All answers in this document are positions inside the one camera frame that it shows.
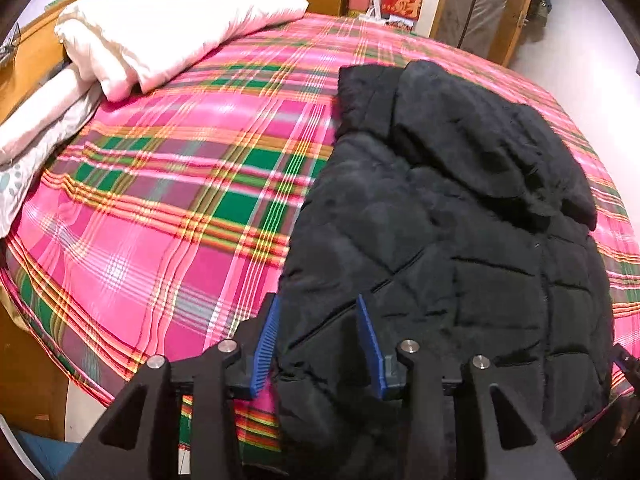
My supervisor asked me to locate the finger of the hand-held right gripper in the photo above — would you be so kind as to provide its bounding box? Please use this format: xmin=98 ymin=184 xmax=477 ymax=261
xmin=610 ymin=343 xmax=640 ymax=391

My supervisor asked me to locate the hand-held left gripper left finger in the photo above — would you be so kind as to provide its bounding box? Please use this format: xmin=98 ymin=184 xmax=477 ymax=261
xmin=57 ymin=292 xmax=281 ymax=480

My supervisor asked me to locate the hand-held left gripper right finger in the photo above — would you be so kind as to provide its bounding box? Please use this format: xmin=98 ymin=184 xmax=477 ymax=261
xmin=355 ymin=294 xmax=576 ymax=480

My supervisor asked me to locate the black puffer jacket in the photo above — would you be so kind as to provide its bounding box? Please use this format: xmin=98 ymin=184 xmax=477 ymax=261
xmin=274 ymin=60 xmax=617 ymax=480

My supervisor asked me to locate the pink plaid bed sheet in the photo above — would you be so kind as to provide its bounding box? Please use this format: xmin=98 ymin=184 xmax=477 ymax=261
xmin=0 ymin=12 xmax=640 ymax=466

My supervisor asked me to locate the patterned grey pillow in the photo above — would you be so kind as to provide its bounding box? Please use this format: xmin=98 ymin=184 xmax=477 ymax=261
xmin=0 ymin=157 xmax=43 ymax=239

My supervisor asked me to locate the white pillow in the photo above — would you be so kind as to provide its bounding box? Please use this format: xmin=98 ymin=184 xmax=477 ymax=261
xmin=0 ymin=67 xmax=103 ymax=167

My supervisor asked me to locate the white shopping bag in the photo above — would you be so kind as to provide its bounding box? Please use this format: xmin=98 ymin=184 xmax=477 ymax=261
xmin=359 ymin=2 xmax=387 ymax=25

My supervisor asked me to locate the white folded duvet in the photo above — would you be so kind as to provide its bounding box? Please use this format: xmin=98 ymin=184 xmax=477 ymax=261
xmin=54 ymin=0 xmax=310 ymax=103

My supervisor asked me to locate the red gift box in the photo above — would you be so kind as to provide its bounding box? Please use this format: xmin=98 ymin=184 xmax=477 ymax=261
xmin=380 ymin=0 xmax=425 ymax=23

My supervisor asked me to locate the hanging bag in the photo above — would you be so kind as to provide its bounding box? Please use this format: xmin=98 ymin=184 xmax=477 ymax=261
xmin=525 ymin=0 xmax=551 ymax=43

